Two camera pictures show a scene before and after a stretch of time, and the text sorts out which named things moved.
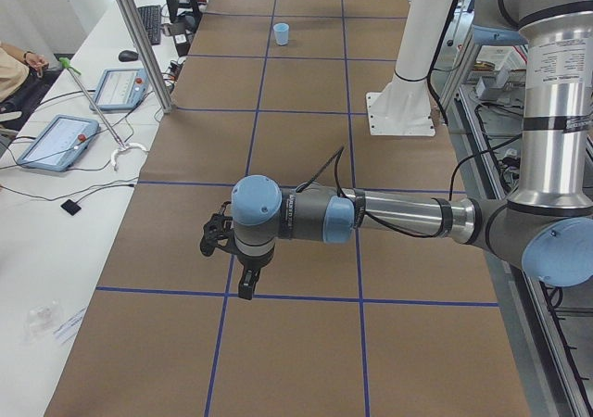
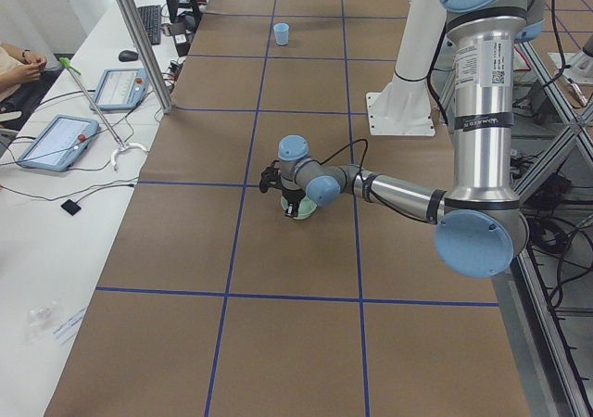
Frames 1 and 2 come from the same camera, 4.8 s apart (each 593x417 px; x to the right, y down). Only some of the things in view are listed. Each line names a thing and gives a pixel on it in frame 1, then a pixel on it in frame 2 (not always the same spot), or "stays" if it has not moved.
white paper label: [66, 332] stays
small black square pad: [70, 207] stays
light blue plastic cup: [282, 33] stays
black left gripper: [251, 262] → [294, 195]
